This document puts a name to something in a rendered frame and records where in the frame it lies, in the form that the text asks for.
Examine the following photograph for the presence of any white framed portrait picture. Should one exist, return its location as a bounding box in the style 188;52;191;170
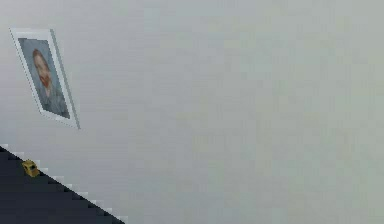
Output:
9;27;81;130

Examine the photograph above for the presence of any small yellow box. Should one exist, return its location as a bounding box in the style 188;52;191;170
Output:
21;159;41;178

